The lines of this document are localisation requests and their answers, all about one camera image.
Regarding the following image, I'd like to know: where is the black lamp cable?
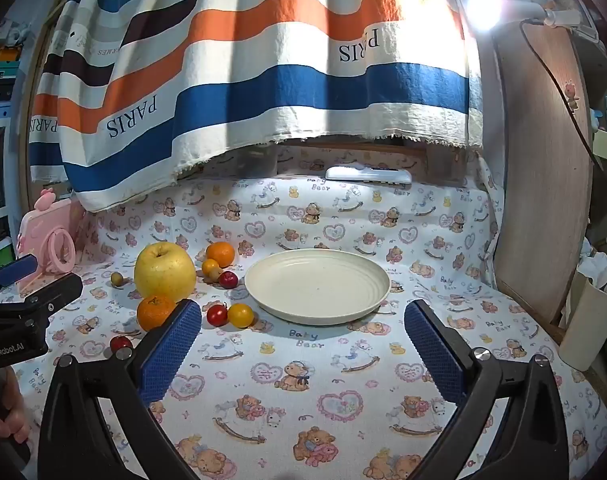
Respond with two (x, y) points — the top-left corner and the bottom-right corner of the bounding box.
(520, 17), (607, 176)

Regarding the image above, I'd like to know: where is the white clip lamp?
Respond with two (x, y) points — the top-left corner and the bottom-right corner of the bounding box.
(466, 0), (584, 31)

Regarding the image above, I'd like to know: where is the wooden board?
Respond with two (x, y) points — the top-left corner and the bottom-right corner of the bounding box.
(493, 20), (597, 326)

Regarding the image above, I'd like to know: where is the bear print table cloth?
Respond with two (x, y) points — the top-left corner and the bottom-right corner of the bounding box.
(0, 142), (607, 480)

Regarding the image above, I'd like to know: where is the storage shelf with boxes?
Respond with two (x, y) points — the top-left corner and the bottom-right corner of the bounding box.
(0, 15), (29, 271)

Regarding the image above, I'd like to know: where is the person's left hand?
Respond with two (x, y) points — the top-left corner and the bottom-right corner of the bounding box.
(0, 379), (32, 445)

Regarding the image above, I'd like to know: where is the large yellow apple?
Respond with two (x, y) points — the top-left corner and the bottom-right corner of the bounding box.
(134, 241), (196, 303)

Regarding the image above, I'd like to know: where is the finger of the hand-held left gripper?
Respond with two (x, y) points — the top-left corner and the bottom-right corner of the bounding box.
(0, 273), (84, 321)
(0, 254), (39, 306)

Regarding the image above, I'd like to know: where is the white power strip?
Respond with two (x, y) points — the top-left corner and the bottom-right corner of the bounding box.
(325, 165), (413, 184)

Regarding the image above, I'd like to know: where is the crumpled white paper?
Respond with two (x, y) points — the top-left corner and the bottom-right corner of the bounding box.
(578, 237), (607, 293)

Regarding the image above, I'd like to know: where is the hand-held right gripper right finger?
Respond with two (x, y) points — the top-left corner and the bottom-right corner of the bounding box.
(404, 299), (569, 480)

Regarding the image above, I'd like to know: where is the striped fringed blanket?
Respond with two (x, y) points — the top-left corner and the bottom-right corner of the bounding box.
(29, 0), (484, 213)

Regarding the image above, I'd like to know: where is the orange mandarin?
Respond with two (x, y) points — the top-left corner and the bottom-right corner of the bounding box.
(206, 241), (235, 268)
(136, 295), (177, 332)

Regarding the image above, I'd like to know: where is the pink stand with ring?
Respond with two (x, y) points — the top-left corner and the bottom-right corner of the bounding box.
(16, 187), (86, 293)

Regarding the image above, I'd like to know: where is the clear plastic container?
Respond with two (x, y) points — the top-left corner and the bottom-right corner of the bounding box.
(236, 149), (280, 179)

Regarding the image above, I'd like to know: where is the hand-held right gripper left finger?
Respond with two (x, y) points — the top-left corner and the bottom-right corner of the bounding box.
(37, 298), (202, 480)

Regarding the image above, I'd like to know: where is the cream ribbed plate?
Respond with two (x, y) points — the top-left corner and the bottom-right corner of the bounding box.
(244, 249), (391, 326)

